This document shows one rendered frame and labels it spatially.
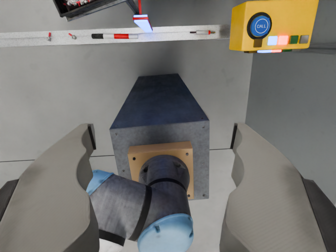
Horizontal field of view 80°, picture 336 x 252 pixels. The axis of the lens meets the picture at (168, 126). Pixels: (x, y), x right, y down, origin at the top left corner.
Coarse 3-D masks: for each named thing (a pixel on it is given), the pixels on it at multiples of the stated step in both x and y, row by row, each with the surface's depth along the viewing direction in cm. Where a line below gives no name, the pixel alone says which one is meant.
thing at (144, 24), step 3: (135, 21) 33; (138, 21) 33; (141, 21) 33; (144, 21) 33; (147, 21) 34; (138, 24) 37; (141, 24) 37; (144, 24) 38; (147, 24) 38; (141, 27) 45; (144, 27) 45; (147, 27) 45; (144, 30) 56; (147, 30) 56; (150, 30) 57
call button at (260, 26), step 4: (260, 16) 43; (264, 16) 43; (252, 20) 44; (256, 20) 43; (260, 20) 43; (264, 20) 43; (268, 20) 43; (252, 24) 43; (256, 24) 43; (260, 24) 43; (264, 24) 43; (268, 24) 43; (252, 28) 44; (256, 28) 44; (260, 28) 44; (264, 28) 44; (268, 28) 44; (252, 32) 44; (256, 32) 44; (260, 32) 44; (264, 32) 44
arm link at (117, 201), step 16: (96, 176) 40; (112, 176) 42; (96, 192) 38; (112, 192) 39; (128, 192) 41; (144, 192) 42; (96, 208) 37; (112, 208) 38; (128, 208) 39; (112, 224) 37; (128, 224) 39; (112, 240) 36
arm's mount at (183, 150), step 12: (156, 144) 62; (168, 144) 61; (180, 144) 60; (132, 156) 58; (144, 156) 58; (180, 156) 59; (192, 156) 59; (132, 168) 60; (192, 168) 61; (192, 180) 62; (192, 192) 64
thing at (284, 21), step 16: (256, 0) 43; (272, 0) 43; (288, 0) 43; (304, 0) 43; (240, 16) 45; (256, 16) 44; (272, 16) 44; (288, 16) 44; (304, 16) 44; (240, 32) 46; (272, 32) 45; (288, 32) 45; (304, 32) 45; (240, 48) 46; (256, 48) 46; (272, 48) 46; (288, 48) 47
